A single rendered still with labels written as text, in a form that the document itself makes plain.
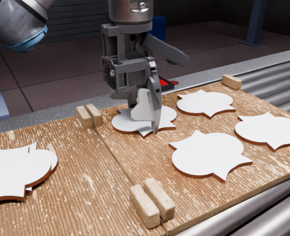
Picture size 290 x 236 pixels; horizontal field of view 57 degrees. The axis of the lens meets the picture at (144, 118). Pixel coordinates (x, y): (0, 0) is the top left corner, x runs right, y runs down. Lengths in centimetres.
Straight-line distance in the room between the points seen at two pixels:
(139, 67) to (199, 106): 21
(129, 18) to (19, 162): 29
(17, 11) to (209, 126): 58
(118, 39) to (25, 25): 41
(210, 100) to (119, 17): 31
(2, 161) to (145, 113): 25
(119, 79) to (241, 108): 32
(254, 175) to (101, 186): 24
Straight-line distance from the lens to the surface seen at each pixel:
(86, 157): 48
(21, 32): 83
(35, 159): 47
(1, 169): 47
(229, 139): 52
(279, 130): 59
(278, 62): 112
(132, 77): 48
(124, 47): 48
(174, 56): 53
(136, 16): 46
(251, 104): 69
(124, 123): 55
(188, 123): 57
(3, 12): 83
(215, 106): 64
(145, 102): 50
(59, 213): 40
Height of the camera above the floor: 123
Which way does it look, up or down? 30 degrees down
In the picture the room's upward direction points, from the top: straight up
